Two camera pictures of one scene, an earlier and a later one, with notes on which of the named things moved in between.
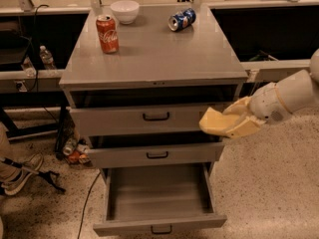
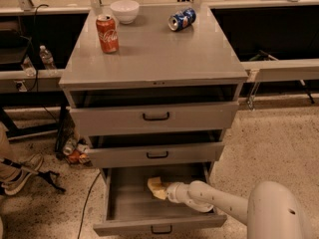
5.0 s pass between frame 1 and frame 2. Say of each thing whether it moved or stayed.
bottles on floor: stayed
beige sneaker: stayed
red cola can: stayed
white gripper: moved
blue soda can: stayed
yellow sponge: moved
